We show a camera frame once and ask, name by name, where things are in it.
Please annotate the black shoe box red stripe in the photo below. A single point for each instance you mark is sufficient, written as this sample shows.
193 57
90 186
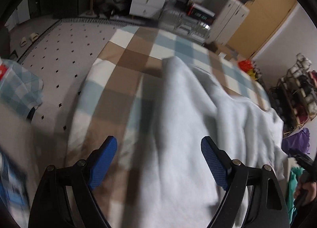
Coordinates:
200 13

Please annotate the white tall cabinet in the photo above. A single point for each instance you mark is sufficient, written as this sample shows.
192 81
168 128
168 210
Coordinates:
229 21

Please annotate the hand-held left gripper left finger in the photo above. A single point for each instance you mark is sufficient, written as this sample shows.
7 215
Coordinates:
105 161

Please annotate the blue checked pillow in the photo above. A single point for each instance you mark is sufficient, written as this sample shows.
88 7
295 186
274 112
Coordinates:
19 89

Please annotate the purple plastic bag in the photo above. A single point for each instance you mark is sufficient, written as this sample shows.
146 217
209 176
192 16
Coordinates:
297 141

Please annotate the wooden door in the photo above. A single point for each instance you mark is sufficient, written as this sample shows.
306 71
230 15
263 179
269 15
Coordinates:
270 20

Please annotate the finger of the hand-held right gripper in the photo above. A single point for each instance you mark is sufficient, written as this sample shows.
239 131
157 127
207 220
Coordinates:
301 158

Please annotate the silver suitcase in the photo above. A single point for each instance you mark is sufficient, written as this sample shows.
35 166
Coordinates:
183 23

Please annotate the blue patterned cloth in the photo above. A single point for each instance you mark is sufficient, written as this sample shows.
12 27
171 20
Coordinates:
12 181

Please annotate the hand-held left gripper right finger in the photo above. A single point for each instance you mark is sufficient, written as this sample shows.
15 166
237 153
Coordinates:
214 163

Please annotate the orange plastic bag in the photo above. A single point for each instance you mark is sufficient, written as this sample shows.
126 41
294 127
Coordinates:
245 64

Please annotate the person's right hand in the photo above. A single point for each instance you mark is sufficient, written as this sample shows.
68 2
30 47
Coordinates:
308 192

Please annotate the teal sweatshirt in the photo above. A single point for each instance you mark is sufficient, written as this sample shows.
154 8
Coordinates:
293 188

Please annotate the light grey hoodie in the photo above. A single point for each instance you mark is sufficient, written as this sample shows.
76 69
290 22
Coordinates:
198 124

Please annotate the black backpack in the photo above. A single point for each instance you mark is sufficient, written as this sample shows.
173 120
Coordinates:
111 4

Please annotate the small cardboard box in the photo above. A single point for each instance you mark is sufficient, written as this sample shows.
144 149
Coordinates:
220 49

